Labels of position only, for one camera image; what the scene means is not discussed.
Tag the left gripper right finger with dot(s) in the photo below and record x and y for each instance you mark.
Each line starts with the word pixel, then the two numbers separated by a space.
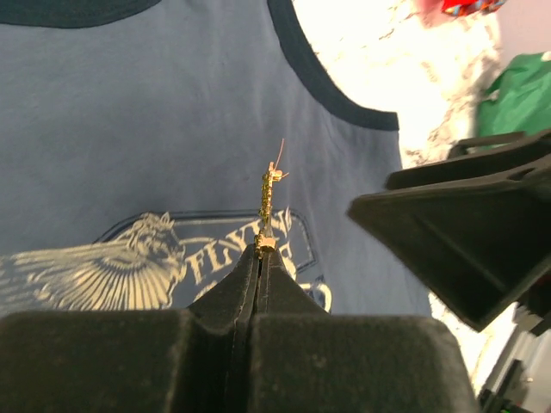
pixel 306 360

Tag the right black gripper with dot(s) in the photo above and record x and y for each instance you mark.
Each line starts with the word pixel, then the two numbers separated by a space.
pixel 475 229

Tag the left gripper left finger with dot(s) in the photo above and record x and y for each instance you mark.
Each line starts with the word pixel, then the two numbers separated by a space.
pixel 191 360

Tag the gold brooch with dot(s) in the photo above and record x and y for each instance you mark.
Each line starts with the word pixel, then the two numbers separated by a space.
pixel 265 241

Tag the blue printed tank top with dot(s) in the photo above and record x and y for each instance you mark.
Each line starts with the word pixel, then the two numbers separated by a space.
pixel 134 138

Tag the green plate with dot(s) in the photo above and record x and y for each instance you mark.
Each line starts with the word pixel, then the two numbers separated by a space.
pixel 519 98

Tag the red candy bag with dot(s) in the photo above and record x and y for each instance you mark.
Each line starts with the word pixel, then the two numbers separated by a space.
pixel 458 8

